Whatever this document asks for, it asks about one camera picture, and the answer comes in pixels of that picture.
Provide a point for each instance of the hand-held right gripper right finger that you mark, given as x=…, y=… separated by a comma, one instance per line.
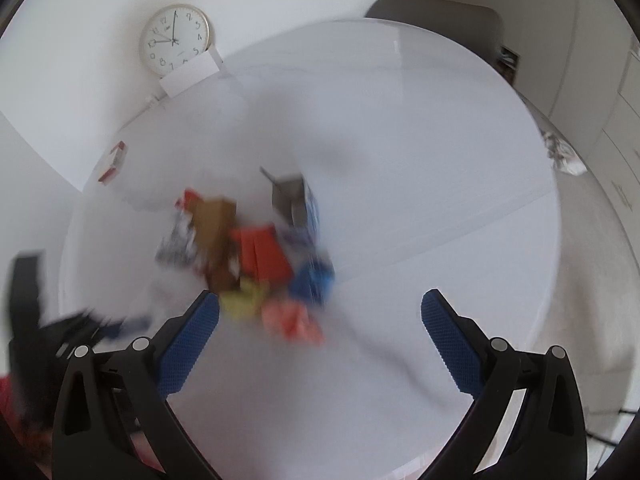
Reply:
x=447, y=340

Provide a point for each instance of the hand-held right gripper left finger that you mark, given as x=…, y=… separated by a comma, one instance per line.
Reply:
x=192, y=332

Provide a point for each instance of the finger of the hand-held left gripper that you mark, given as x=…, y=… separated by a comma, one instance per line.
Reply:
x=125, y=326

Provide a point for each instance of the torn brown red cardboard piece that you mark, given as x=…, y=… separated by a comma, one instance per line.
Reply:
x=215, y=230

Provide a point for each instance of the crumpled yellow paper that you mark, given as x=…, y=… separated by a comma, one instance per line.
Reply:
x=242, y=302

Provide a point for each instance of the silver foil wrapper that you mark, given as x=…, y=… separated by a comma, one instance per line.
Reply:
x=175, y=245

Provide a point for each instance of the red cloth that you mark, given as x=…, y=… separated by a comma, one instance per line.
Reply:
x=9, y=400

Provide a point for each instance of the crumpled blue paper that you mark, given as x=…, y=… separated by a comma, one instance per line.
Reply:
x=310, y=282

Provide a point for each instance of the small red packet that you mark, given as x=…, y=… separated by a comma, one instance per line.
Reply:
x=189, y=200

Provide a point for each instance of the red and white small box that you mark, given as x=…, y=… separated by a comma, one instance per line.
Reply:
x=114, y=162

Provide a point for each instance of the grey and blue carton box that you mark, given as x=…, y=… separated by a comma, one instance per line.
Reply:
x=295, y=200

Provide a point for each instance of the crumpled patterned plastic bag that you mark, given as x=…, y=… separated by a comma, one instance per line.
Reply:
x=562, y=155

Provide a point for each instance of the white paper card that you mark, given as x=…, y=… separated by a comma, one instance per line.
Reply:
x=192, y=72

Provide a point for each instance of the white drawer cabinet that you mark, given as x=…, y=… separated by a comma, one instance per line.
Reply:
x=620, y=135

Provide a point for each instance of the grey chair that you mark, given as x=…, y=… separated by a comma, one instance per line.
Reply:
x=440, y=17

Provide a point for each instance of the tall white cabinet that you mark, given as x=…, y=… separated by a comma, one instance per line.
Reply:
x=525, y=25

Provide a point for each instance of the round white wall clock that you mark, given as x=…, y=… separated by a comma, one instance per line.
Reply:
x=175, y=37

